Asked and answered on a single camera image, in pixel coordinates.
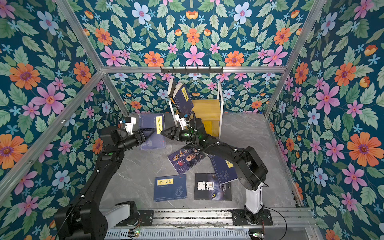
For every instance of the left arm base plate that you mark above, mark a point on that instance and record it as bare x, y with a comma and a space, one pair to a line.
145, 217

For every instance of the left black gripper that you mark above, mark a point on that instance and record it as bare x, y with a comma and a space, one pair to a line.
138, 137

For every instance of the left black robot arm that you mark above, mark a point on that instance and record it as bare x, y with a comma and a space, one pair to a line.
82, 219

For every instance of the navy book yellow label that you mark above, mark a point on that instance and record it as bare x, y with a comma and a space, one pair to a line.
182, 99

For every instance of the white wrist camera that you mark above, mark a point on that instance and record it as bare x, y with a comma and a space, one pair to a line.
129, 123
182, 121

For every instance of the wooden shelf white frame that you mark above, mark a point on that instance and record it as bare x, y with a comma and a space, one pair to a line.
209, 108

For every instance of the yellow book under shelf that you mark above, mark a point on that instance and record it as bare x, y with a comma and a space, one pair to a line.
208, 126

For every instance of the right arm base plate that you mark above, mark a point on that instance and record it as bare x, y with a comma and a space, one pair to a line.
243, 218

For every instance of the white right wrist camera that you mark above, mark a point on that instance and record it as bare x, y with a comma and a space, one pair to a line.
182, 121

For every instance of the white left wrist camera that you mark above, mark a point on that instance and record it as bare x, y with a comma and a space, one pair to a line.
129, 123

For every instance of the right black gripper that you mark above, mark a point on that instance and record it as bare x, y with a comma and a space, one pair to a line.
175, 131

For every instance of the black hook rail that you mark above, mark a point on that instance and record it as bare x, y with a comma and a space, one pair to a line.
190, 70

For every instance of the black wolf cover book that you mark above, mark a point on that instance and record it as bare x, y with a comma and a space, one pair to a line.
207, 187

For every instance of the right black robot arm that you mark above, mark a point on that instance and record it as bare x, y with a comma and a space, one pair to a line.
250, 169

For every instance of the dark illustrated cover book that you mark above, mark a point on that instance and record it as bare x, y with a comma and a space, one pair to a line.
185, 158

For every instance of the black book on shelf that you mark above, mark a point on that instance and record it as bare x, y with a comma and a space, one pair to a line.
171, 89

